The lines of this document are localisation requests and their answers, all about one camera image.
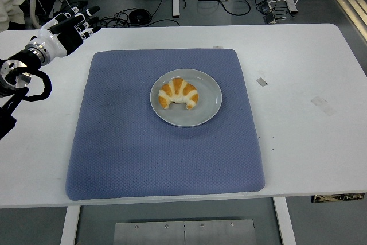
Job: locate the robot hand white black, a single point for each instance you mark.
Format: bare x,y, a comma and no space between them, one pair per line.
56,39

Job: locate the croissant bread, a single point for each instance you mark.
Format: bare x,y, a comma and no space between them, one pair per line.
177,91

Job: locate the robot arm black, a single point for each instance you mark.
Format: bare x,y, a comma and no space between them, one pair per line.
17,73

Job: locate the grey round plate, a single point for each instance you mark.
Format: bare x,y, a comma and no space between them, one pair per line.
206,110

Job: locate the grey metal plate with screws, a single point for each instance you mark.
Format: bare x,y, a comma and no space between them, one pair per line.
183,233

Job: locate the white garment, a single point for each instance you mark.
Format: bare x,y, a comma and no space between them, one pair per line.
8,9

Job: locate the blue quilted mat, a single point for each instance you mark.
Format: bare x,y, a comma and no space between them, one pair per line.
160,156

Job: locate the white table leg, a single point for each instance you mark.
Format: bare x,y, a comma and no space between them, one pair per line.
285,222
70,225

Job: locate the grey tape piece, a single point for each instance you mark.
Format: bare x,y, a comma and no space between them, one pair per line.
262,81

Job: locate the grey foot pedal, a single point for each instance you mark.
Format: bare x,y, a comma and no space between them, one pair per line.
270,19

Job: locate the clear tape piece large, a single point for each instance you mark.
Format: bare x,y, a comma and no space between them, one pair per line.
323,105

